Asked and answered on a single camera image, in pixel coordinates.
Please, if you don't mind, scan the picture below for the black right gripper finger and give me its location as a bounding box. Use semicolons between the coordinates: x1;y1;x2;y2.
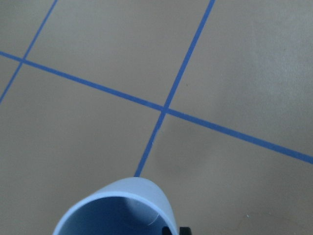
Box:
179;227;191;235

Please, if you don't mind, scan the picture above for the light blue plastic cup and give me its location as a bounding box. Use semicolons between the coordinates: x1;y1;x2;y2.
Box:
53;177;179;235

